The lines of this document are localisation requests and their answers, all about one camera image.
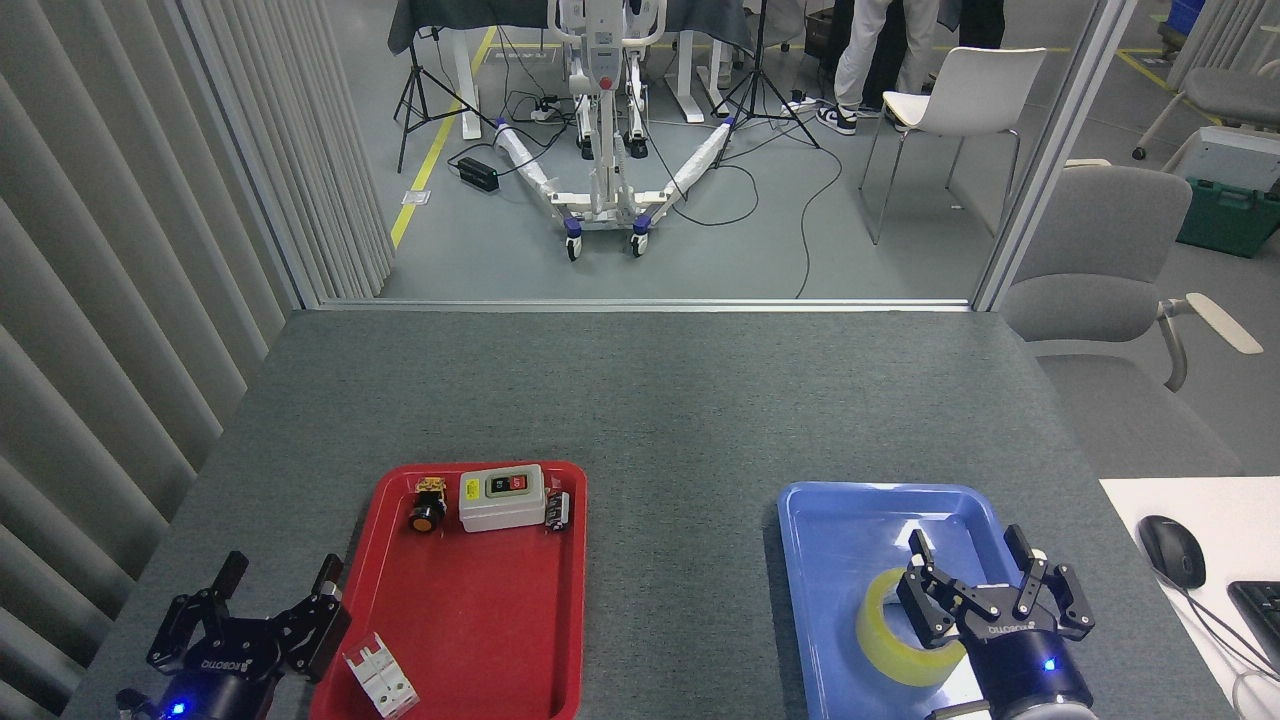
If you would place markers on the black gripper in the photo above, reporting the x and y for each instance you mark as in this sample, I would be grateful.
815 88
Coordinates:
1030 670
220 690

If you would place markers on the yellow tape roll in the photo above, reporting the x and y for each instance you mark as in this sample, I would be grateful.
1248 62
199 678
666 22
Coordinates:
885 645

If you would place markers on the white circuit breaker block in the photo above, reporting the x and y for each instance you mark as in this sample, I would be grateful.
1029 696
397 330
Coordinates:
385 685

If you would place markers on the blue plastic tray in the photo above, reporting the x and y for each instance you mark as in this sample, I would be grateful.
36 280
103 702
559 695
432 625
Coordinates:
830 540

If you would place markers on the black computer mouse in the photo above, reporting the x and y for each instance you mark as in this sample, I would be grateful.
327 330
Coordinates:
1172 550

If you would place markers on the black orange push button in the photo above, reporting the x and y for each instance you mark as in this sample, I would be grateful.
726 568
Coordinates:
425 518

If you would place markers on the red plastic tray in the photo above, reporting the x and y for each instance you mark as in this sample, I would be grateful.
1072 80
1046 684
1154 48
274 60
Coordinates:
480 610

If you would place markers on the black keyboard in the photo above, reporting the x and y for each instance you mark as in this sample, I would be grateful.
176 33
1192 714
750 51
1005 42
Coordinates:
1262 620

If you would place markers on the grey vertical blinds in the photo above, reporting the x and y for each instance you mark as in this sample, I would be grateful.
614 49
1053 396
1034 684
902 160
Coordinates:
100 300

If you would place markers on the grey office chair with armrest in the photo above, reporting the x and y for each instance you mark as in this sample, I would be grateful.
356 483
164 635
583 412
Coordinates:
1100 230

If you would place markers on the green plastic bin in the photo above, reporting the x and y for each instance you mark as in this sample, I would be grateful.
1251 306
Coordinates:
1225 222

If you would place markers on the white box on bin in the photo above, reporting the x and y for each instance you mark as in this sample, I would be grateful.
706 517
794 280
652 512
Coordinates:
1235 160

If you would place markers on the black power adapter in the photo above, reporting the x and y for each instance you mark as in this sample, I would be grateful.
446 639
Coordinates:
478 174

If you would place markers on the white chair with metal legs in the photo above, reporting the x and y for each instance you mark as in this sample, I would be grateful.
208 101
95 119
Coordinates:
975 90

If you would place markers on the grey chair on casters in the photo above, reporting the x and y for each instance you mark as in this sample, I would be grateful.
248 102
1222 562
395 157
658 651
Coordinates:
1235 95

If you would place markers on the person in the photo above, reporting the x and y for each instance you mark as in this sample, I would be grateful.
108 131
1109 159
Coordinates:
860 60

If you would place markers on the white stand on wheels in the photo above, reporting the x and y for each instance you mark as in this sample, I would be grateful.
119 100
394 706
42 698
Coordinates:
605 190

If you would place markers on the black tripod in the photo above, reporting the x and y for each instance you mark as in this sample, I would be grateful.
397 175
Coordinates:
760 50
414 70

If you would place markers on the blue bin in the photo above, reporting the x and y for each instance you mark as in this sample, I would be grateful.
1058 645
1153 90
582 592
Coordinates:
1188 15

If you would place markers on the grey two-button switch box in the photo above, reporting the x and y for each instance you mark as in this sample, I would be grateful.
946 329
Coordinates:
500 510

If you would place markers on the small black switch part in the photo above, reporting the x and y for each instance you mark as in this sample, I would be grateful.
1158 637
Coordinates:
557 512

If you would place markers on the silver post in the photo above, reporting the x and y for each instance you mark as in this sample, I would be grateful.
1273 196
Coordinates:
1050 150

